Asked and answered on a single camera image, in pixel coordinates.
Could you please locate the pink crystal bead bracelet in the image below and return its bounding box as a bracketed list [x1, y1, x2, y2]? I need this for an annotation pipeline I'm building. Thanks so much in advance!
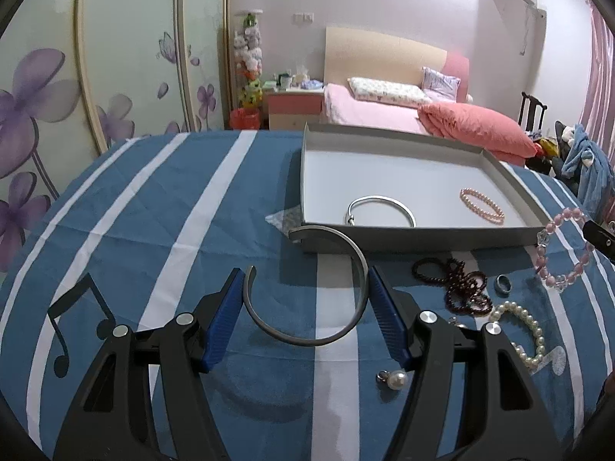
[534, 208, 597, 291]

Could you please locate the purple patterned pillow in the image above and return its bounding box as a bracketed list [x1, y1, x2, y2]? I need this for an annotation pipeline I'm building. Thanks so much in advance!
[422, 66, 463, 103]

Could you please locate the plush toy tower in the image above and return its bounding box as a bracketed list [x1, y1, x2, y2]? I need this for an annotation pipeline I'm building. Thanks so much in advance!
[233, 10, 265, 111]

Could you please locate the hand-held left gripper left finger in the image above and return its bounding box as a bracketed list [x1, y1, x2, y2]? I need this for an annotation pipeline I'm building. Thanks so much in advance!
[53, 268, 247, 461]

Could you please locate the flower print sliding wardrobe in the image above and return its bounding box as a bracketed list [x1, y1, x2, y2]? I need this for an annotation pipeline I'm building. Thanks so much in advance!
[0, 0, 231, 274]

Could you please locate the red waste bin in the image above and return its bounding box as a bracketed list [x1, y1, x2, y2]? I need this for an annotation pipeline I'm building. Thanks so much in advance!
[229, 108, 261, 130]

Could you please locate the white pearl bracelet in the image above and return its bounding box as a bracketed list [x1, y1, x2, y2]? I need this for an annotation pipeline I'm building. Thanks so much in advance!
[490, 301, 547, 371]

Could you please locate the pink bed with headboard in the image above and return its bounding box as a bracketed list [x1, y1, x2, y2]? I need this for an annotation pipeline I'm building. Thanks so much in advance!
[321, 26, 539, 169]

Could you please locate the silver open bangle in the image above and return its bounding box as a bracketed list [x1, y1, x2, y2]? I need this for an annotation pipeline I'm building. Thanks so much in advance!
[347, 195, 417, 228]

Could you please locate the blue white striped tablecloth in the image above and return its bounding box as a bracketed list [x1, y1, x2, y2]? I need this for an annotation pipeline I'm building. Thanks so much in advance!
[0, 129, 615, 461]

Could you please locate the coral pink duvet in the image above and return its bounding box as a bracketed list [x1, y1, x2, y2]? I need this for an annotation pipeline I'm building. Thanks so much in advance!
[417, 102, 539, 159]

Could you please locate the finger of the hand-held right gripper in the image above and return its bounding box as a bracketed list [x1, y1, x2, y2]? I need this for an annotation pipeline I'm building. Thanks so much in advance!
[583, 221, 615, 257]

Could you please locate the grey cardboard tray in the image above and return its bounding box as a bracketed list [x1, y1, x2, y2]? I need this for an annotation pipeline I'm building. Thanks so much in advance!
[300, 122, 552, 254]

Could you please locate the dark red bead strand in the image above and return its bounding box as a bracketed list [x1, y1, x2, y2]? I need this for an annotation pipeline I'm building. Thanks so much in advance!
[444, 259, 494, 318]

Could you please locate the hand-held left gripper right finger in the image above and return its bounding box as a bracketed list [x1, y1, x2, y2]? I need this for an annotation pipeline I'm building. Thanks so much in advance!
[367, 267, 563, 461]

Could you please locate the pink pearl bracelet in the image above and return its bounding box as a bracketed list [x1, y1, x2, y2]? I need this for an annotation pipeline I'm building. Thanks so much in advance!
[460, 188, 505, 226]

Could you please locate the dark grey bangle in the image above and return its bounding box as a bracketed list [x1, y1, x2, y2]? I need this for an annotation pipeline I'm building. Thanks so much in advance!
[241, 228, 370, 347]

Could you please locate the pink wooden nightstand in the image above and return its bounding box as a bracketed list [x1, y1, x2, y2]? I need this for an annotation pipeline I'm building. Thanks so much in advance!
[266, 89, 324, 130]

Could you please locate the black bead bracelet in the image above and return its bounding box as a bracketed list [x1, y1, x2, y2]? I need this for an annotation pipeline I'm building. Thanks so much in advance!
[412, 257, 455, 282]

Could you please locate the blue plush garment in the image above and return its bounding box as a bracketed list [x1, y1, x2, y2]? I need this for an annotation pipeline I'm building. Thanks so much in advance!
[561, 124, 611, 207]

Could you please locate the white pearl earring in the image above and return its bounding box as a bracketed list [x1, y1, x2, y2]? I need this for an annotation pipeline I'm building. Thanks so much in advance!
[376, 370, 409, 391]

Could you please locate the clear plastic bag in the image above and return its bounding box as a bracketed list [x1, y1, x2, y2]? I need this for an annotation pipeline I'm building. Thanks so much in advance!
[266, 206, 304, 231]

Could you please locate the dark wooden chair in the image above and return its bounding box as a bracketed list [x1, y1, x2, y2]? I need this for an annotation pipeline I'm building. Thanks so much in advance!
[518, 91, 549, 133]

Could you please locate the white patterned pillow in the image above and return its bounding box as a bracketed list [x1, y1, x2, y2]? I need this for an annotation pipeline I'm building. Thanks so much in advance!
[347, 77, 433, 106]

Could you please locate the pink curtain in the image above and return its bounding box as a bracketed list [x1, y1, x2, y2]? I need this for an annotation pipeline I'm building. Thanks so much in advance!
[579, 0, 615, 140]

